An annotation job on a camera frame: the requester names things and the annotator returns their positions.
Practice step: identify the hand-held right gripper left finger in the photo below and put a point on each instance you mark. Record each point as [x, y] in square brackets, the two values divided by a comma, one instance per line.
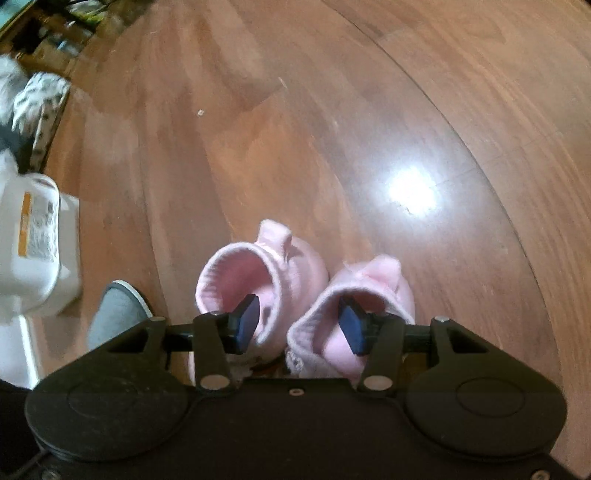
[247, 321]

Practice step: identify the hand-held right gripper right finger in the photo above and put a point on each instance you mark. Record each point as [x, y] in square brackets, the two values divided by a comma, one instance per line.
[353, 325]

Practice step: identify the pink baby boot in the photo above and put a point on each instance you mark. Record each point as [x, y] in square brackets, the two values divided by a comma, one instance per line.
[392, 286]
[295, 263]

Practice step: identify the grey slipper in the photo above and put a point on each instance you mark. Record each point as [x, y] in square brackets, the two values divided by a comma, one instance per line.
[117, 309]

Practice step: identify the white plastic container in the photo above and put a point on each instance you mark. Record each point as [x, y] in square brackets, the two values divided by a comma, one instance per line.
[41, 258]

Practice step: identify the leopard print cloth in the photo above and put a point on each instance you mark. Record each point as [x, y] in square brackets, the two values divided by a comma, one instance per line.
[41, 101]

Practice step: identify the cluttered shelf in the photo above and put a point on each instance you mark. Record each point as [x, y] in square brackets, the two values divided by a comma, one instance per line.
[55, 46]

